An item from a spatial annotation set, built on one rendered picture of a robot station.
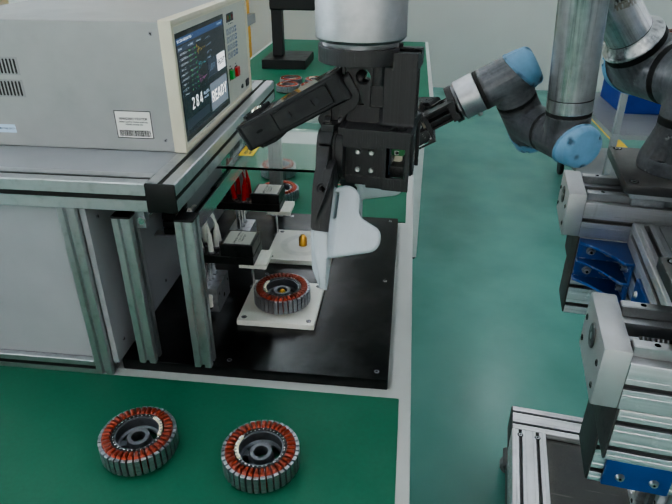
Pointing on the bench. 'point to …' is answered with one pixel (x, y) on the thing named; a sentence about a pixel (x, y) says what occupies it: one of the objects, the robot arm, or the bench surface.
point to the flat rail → (216, 194)
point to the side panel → (49, 293)
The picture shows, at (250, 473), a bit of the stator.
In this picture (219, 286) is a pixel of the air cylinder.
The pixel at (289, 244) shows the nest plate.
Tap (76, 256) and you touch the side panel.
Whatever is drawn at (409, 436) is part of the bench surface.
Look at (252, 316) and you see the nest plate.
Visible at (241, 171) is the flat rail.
